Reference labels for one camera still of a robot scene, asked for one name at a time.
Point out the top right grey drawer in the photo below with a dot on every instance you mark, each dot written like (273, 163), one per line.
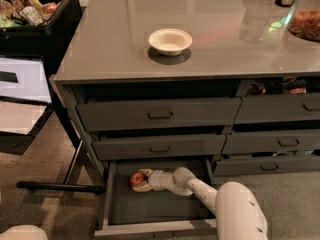
(279, 108)

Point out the bottom right grey drawer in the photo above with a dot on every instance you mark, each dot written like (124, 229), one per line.
(266, 165)

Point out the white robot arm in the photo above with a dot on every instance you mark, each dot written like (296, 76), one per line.
(238, 214)

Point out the red apple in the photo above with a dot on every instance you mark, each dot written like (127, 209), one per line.
(137, 178)

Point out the open bottom left drawer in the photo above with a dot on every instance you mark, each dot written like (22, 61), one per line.
(129, 215)

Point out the black bin of groceries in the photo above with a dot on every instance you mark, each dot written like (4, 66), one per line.
(38, 27)

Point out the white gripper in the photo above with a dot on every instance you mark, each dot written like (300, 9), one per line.
(156, 180)

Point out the top left grey drawer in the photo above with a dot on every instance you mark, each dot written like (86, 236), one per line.
(165, 113)

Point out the grey drawer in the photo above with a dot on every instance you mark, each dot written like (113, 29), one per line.
(266, 165)
(272, 141)
(159, 146)
(279, 108)
(165, 113)

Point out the white robot base corner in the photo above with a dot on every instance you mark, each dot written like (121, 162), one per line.
(24, 232)

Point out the middle left grey drawer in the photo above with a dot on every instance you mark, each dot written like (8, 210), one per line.
(159, 146)

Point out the black cart stand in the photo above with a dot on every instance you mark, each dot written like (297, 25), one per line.
(50, 157)

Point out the snack bags in drawer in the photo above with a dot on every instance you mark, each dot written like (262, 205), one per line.
(287, 85)

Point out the grey drawer cabinet counter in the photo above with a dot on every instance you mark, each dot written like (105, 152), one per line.
(234, 42)

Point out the middle right grey drawer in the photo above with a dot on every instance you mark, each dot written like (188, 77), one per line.
(272, 141)

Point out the white paper bowl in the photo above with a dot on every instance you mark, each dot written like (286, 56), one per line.
(170, 42)

